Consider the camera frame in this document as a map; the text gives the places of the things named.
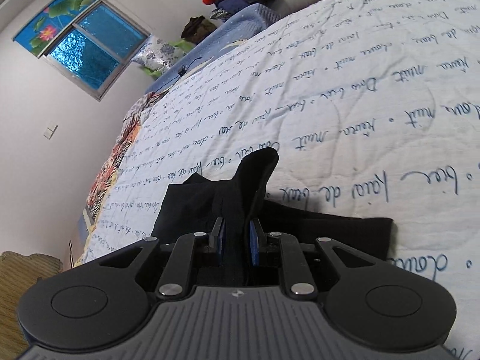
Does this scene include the white wall switch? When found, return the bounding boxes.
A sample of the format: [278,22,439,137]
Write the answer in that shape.
[43,122,58,140]

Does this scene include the white quilt with blue script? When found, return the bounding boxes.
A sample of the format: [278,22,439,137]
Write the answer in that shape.
[80,0,479,359]

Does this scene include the lotus flower window picture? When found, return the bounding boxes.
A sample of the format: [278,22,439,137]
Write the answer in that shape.
[13,0,98,56]

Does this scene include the floral white pillow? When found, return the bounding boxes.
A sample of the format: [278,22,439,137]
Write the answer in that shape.
[131,35,195,80]

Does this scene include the blue glass window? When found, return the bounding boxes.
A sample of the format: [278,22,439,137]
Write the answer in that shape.
[41,0,150,101]

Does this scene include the black pants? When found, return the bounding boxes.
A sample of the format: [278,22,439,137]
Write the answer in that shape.
[151,149,393,287]

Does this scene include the dark olive bag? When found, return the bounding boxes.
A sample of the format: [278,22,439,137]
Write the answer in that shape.
[181,16,217,45]

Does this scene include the colourful patterned bed sheet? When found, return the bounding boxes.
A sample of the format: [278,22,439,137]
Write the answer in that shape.
[68,89,168,268]

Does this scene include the light blue blanket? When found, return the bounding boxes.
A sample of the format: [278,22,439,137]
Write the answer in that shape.
[145,3,280,94]

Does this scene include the black cable on bed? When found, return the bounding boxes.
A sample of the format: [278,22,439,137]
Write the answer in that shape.
[151,55,204,95]

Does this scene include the woven straw mat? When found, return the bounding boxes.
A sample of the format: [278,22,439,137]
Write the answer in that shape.
[0,251,63,359]

